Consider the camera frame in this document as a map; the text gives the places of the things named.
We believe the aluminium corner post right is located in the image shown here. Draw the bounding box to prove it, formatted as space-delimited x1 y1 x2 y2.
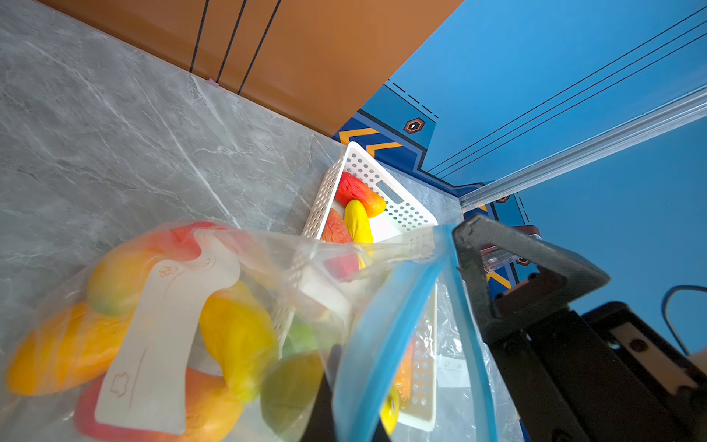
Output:
460 87 706 211

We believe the red wedge metronome box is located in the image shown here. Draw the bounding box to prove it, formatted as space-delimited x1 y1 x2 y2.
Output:
477 223 542 272

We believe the clear zip-top bag blue zipper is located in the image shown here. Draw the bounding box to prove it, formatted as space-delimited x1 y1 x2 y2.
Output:
0 220 498 442

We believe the red apple-like mango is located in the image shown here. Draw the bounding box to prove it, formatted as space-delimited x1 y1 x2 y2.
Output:
334 172 387 218

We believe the white perforated plastic basket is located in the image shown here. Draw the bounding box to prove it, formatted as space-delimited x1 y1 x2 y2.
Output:
275 140 440 433

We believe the red yellow mango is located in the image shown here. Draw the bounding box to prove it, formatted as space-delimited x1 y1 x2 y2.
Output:
74 362 245 441

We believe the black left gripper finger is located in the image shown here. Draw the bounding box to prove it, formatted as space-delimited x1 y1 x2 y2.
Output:
300 344 393 442

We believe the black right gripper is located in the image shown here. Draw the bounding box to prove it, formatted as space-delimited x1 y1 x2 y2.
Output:
452 215 706 441

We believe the orange yellow mango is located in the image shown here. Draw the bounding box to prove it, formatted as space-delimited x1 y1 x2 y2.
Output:
6 301 132 396

